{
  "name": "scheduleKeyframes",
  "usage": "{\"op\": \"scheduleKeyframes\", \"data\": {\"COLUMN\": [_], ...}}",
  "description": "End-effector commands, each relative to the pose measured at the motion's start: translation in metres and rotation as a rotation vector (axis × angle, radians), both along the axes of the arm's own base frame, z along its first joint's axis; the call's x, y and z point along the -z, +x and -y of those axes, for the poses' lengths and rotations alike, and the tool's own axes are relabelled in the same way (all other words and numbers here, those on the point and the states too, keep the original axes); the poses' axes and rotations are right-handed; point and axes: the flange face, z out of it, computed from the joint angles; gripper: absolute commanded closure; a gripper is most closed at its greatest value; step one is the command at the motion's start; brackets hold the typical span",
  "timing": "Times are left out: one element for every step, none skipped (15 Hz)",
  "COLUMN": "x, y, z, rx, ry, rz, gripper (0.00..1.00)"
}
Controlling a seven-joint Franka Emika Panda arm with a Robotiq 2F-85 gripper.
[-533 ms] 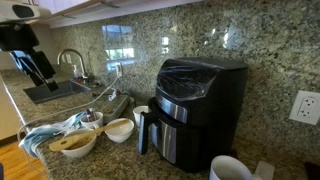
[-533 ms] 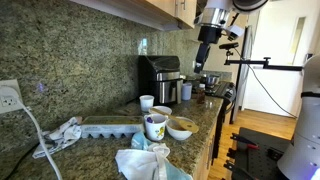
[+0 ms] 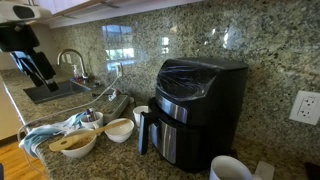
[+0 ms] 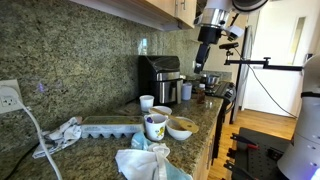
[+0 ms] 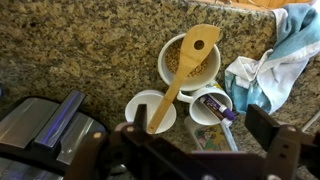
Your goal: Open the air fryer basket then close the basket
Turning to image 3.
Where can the empty white bowl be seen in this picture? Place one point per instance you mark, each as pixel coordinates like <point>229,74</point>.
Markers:
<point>120,133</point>

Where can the white wall outlet with plug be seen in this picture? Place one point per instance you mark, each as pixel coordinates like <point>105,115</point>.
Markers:
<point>116,66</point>

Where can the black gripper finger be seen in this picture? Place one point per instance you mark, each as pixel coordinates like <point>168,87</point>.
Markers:
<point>28,68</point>
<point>46,68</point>

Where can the dark object at counter edge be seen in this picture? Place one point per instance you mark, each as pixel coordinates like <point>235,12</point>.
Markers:
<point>314,171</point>

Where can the chrome faucet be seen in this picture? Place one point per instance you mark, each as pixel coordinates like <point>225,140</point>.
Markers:
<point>80,58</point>

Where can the small white block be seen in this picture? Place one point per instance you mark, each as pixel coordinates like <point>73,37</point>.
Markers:
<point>265,170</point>

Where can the large plain white mug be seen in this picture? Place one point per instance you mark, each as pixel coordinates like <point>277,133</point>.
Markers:
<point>230,168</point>

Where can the egg carton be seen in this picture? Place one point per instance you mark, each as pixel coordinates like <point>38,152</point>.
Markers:
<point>115,108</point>

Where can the soap dispenser bottle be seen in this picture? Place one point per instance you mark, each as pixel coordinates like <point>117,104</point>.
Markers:
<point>76,72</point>

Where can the white empty wall outlet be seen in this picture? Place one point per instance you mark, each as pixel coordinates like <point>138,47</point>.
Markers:
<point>305,107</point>

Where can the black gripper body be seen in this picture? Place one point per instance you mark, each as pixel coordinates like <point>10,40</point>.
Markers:
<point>18,38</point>

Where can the wooden spoon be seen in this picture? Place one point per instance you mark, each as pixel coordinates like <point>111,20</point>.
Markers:
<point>66,142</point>

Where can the wooden wall cabinet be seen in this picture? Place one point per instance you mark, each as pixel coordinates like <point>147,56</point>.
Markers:
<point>83,8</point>

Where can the white printed mug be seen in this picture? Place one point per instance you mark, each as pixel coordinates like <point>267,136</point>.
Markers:
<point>95,121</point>

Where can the small white paper cup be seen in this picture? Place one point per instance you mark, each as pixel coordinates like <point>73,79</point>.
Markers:
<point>140,115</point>

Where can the dark sink basin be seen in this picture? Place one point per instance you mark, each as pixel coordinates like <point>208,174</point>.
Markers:
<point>53,92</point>

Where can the white bowl with food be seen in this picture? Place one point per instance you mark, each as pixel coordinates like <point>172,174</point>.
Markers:
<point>78,148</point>

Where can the blue and white cloth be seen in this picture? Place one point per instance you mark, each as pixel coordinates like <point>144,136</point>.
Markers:
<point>36,135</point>

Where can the black air fryer body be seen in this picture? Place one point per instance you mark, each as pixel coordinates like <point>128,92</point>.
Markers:
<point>220,106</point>

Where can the white patterned towel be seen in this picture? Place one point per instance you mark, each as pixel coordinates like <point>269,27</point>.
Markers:
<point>112,96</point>

